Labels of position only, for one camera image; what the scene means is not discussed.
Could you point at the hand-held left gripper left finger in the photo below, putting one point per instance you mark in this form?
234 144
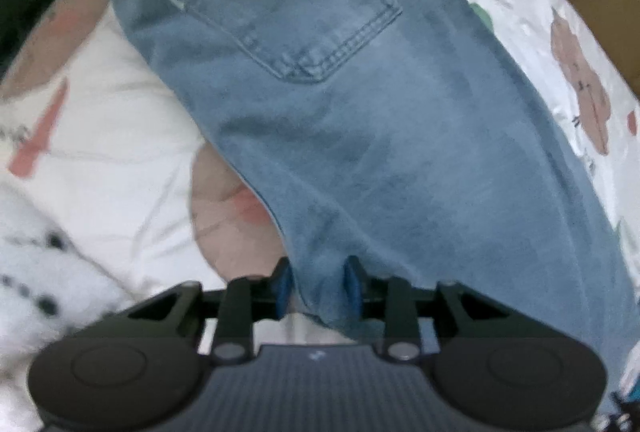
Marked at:
282 289

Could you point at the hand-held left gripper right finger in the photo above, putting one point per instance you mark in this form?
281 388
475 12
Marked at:
352 289

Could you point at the blue denim jeans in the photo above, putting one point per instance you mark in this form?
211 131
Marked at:
360 122

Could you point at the cream bear print blanket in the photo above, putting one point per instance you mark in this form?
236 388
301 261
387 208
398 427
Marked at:
125 122

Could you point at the white fluffy spotted cloth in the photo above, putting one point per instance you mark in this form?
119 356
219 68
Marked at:
45 282

